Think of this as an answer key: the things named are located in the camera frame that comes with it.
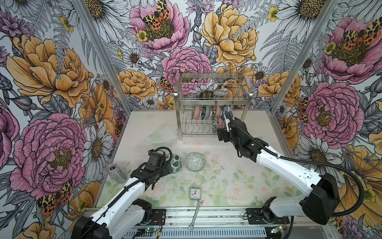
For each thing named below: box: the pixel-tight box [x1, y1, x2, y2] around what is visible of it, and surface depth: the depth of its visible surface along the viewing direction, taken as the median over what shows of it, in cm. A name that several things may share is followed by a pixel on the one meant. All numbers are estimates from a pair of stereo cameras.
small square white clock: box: [189, 186, 202, 200], surface depth 81 cm
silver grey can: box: [106, 163, 128, 184], surface depth 78 cm
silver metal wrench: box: [188, 199, 204, 232], surface depth 77 cm
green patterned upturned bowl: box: [185, 152, 206, 172], surface depth 93 cm
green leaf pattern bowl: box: [170, 154, 183, 174], surface depth 93 cm
